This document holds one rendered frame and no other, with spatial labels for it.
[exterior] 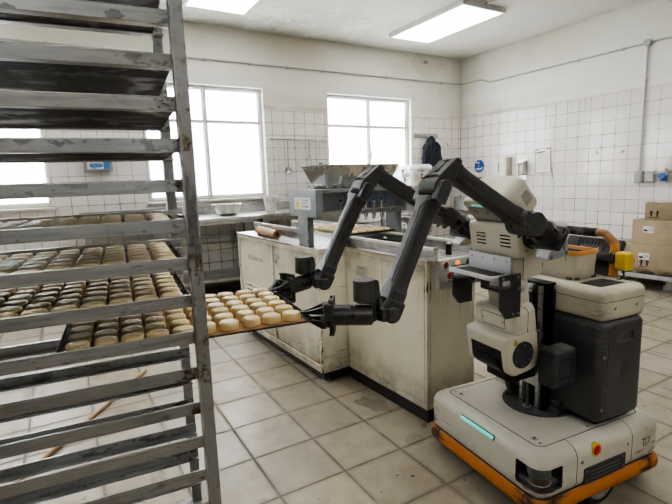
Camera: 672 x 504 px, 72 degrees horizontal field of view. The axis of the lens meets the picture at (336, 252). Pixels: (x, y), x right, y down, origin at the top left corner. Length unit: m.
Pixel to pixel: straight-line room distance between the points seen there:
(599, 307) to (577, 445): 0.50
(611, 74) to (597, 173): 1.11
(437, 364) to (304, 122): 4.35
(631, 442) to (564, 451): 0.35
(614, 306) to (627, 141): 4.42
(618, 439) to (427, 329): 0.86
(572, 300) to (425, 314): 0.67
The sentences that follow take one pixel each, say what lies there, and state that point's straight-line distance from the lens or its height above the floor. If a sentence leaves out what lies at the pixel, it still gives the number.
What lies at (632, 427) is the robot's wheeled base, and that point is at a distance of 2.20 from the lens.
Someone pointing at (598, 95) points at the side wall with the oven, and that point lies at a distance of 6.47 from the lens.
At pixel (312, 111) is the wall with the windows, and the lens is 6.24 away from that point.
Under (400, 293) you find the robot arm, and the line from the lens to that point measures 1.30.
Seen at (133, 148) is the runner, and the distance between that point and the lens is 1.12.
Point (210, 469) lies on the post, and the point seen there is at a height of 0.54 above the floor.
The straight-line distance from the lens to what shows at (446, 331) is 2.40.
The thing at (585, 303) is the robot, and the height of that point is 0.75.
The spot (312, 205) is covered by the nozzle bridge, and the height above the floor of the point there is 1.09.
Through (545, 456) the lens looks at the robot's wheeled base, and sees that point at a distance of 1.88.
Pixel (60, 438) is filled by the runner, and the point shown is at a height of 0.69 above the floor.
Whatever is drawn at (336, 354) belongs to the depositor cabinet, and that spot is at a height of 0.19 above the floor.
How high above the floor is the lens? 1.23
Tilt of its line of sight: 9 degrees down
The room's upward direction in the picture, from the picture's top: 2 degrees counter-clockwise
